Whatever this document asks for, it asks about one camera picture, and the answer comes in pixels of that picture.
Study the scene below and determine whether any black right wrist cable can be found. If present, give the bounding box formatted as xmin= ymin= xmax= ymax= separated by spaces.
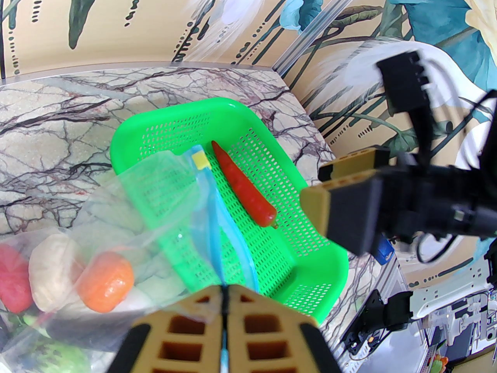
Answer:
xmin=415 ymin=232 xmax=461 ymax=264

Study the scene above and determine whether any green netted toy melon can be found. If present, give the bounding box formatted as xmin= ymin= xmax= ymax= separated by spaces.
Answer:
xmin=33 ymin=340 xmax=92 ymax=373

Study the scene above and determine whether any white slotted metal bracket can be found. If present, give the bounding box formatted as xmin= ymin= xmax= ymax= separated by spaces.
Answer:
xmin=412 ymin=282 xmax=497 ymax=321

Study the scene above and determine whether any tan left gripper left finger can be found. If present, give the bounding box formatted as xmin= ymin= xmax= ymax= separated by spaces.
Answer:
xmin=111 ymin=285 xmax=226 ymax=373

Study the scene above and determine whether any orange toy tangerine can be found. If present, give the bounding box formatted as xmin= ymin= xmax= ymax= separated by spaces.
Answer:
xmin=78 ymin=252 xmax=134 ymax=313

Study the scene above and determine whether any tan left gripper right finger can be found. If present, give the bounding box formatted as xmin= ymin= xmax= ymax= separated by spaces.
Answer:
xmin=226 ymin=285 xmax=340 ymax=373

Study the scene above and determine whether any clear zip-top bag blue zipper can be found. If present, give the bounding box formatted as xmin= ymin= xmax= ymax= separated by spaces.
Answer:
xmin=0 ymin=144 xmax=259 ymax=373

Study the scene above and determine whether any blue plastic object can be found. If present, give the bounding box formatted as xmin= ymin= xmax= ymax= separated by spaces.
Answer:
xmin=379 ymin=237 xmax=394 ymax=263

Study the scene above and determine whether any cream toy bun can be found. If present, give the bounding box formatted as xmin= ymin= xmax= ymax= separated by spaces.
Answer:
xmin=29 ymin=234 xmax=84 ymax=313

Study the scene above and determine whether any red toy chili pepper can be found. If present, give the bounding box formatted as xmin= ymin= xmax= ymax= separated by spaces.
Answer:
xmin=212 ymin=140 xmax=278 ymax=228

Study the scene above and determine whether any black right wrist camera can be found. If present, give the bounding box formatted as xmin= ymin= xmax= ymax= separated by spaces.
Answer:
xmin=377 ymin=51 xmax=433 ymax=117

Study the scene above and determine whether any red toy tomato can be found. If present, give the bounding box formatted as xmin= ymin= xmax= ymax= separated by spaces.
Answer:
xmin=0 ymin=244 xmax=33 ymax=313

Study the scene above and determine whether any white toy radish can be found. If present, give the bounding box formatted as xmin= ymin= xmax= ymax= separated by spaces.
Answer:
xmin=113 ymin=286 xmax=156 ymax=312

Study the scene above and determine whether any green plastic perforated basket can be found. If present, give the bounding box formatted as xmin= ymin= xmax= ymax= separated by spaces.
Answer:
xmin=110 ymin=98 xmax=349 ymax=324

